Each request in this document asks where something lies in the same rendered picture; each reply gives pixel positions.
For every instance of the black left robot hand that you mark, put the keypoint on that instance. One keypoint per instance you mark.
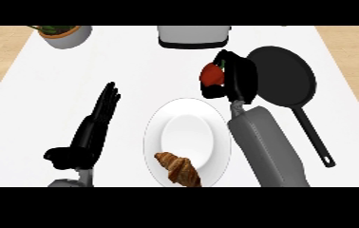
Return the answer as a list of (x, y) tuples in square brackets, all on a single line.
[(88, 133)]

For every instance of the black frying pan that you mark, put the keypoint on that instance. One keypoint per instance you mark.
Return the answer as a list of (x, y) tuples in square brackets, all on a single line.
[(286, 79)]

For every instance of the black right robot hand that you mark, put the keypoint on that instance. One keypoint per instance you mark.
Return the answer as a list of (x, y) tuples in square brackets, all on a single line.
[(241, 79)]

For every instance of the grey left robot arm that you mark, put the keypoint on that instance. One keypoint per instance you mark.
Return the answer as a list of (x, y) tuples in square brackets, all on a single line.
[(78, 178)]

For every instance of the white plate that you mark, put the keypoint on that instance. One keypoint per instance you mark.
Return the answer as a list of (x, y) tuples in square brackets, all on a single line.
[(186, 140)]

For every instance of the grey plant pot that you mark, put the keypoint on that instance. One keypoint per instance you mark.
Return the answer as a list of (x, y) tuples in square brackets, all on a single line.
[(63, 35)]

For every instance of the brown croissant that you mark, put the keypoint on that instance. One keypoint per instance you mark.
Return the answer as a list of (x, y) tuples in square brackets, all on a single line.
[(179, 170)]

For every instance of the red bell pepper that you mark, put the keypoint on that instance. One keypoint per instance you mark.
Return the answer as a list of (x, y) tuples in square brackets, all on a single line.
[(213, 74)]

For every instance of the grey toaster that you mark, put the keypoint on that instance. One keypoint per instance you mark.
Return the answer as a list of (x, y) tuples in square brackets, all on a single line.
[(193, 37)]

